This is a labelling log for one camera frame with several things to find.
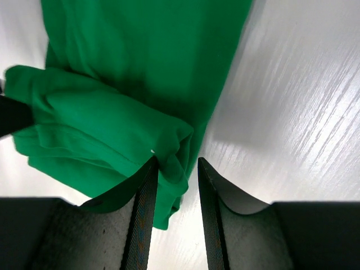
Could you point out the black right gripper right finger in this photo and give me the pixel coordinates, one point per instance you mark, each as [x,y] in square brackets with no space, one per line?
[243,232]

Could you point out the green t shirt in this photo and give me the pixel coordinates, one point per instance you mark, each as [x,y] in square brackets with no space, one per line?
[124,81]

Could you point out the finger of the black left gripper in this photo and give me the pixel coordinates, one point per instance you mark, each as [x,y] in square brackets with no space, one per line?
[15,116]

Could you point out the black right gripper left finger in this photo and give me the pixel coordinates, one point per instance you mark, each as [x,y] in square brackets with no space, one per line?
[110,231]

